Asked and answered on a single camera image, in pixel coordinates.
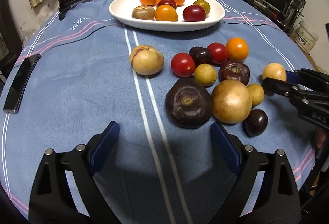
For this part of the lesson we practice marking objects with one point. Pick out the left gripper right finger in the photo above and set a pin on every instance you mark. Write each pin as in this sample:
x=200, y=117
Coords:
x=278, y=198

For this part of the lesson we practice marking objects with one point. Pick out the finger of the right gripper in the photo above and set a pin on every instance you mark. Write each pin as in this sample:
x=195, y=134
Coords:
x=293, y=77
x=273, y=86

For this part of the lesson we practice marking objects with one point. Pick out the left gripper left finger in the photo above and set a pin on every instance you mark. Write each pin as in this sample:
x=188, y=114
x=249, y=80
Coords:
x=51, y=200

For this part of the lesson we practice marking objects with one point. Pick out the small yellow fruit front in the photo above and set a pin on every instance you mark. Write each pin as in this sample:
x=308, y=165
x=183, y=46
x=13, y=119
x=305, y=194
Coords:
x=257, y=93

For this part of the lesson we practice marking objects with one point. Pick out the small yellow fruit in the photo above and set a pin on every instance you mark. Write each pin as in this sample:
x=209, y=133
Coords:
x=205, y=75
x=257, y=93

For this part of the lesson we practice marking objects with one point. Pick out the pale yellow melon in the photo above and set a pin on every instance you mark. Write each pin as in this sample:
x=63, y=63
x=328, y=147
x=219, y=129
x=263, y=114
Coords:
x=275, y=71

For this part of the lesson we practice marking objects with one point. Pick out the dark purple tomato front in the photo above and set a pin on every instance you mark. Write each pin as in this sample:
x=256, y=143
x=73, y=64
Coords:
x=256, y=123

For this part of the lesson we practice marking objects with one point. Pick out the dark purple tomato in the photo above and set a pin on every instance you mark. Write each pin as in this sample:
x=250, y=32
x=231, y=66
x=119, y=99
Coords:
x=201, y=55
x=256, y=123

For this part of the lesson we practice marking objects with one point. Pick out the large golden round melon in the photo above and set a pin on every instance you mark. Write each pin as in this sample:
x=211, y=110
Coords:
x=231, y=102

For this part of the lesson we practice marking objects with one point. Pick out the dark maroon ribbed fruit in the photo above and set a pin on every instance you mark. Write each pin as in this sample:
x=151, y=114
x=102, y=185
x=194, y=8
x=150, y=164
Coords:
x=235, y=70

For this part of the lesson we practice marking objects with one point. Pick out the orange tomato back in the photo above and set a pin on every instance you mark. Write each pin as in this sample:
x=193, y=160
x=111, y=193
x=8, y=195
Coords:
x=237, y=49

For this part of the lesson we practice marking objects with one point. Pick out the red tomato back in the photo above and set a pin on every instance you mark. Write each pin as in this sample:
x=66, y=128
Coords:
x=219, y=53

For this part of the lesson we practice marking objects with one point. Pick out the small yellow fruit back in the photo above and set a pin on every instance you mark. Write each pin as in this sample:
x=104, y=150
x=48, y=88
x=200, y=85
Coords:
x=205, y=75

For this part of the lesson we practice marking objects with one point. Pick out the large dark purple fruit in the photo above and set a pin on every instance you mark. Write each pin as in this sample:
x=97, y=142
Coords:
x=188, y=104

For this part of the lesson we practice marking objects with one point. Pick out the small red cherry tomato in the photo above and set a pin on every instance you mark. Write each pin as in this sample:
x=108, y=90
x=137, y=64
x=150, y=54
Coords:
x=183, y=65

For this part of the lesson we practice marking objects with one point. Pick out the large red tomato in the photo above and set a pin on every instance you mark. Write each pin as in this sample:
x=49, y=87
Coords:
x=194, y=13
x=171, y=3

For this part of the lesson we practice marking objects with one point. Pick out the large yellow orange tomato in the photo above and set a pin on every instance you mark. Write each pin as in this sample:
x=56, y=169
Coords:
x=205, y=5

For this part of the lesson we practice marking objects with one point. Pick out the striped pale melon back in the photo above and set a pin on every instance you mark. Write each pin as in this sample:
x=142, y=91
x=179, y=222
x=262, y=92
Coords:
x=146, y=60

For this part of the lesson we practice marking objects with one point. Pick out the oval orange tomato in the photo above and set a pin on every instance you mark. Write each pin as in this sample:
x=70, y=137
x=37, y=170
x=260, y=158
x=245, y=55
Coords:
x=166, y=13

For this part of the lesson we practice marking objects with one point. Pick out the tan melon with stem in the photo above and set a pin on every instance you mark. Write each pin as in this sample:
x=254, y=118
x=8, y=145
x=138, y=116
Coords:
x=143, y=12

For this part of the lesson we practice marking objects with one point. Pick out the person right hand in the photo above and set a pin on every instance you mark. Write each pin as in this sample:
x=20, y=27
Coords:
x=319, y=137

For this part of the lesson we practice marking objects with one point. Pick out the white plastic bucket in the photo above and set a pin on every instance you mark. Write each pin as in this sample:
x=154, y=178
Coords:
x=305, y=37

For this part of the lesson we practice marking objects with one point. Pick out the black metal desk rack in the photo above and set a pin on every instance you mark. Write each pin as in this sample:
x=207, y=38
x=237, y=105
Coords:
x=270, y=5

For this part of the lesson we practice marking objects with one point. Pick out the dark purple tomato back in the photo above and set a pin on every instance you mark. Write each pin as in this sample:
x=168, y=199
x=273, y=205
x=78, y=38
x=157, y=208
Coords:
x=201, y=55

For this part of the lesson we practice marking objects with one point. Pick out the black smartphone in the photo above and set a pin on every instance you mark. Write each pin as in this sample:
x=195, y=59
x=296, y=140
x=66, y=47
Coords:
x=16, y=90

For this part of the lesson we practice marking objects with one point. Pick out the blue striped tablecloth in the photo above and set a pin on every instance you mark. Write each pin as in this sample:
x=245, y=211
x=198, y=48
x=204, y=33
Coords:
x=158, y=173

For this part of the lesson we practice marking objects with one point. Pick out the dark framed painting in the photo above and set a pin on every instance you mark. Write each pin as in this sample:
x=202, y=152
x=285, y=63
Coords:
x=11, y=39

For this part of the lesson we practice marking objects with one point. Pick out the white oval plate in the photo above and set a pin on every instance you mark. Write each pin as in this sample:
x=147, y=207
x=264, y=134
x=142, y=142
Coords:
x=122, y=11

